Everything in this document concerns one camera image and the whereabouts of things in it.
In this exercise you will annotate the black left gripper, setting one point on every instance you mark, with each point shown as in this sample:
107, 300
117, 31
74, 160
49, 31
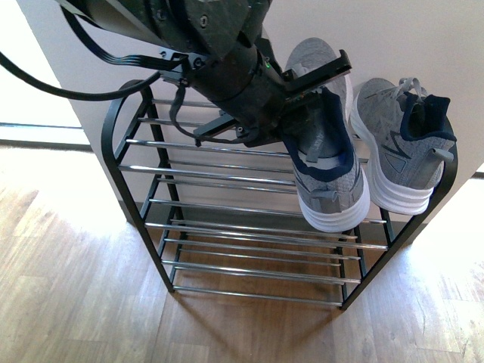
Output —
262, 115

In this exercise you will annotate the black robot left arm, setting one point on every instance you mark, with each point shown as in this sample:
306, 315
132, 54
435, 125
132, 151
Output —
218, 48

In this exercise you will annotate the grey knit sneaker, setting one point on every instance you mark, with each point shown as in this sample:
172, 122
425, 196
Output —
331, 185
404, 128

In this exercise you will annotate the black metal shoe rack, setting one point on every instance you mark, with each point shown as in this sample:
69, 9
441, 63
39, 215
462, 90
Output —
206, 239

